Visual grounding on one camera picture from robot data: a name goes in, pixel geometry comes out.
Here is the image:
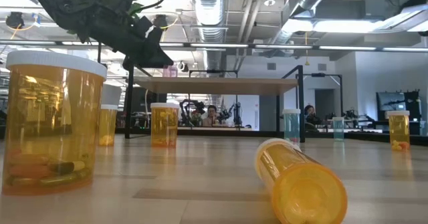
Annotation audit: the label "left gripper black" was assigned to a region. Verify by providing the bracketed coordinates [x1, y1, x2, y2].
[78, 6, 175, 68]

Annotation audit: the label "slim orange medicine bottle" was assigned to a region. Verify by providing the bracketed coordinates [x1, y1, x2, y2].
[98, 104, 118, 147]
[254, 138, 348, 224]
[387, 110, 411, 151]

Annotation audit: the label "green medicine bottle white cap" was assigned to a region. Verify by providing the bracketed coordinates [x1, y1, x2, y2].
[332, 116, 345, 142]
[282, 108, 302, 147]

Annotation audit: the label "wooden shelf black metal legs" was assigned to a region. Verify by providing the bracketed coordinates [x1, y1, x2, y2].
[124, 63, 306, 143]

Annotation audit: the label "large orange medicine bottle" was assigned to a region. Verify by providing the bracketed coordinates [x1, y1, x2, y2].
[1, 49, 108, 197]
[150, 102, 181, 148]

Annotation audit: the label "green leafy artificial plant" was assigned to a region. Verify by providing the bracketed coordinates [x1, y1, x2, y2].
[62, 0, 144, 64]

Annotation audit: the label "person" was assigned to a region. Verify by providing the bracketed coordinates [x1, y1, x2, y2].
[303, 104, 324, 126]
[202, 105, 223, 128]

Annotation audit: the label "background wooden table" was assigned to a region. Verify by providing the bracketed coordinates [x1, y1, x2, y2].
[177, 126, 253, 132]

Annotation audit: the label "black and yellow capsule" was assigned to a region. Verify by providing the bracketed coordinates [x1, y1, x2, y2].
[48, 160, 86, 175]

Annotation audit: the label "black background monitor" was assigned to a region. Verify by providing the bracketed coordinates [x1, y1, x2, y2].
[376, 92, 407, 113]

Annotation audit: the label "black ceiling-mounted camera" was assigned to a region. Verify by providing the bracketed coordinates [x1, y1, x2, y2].
[5, 11, 25, 29]
[153, 14, 169, 29]

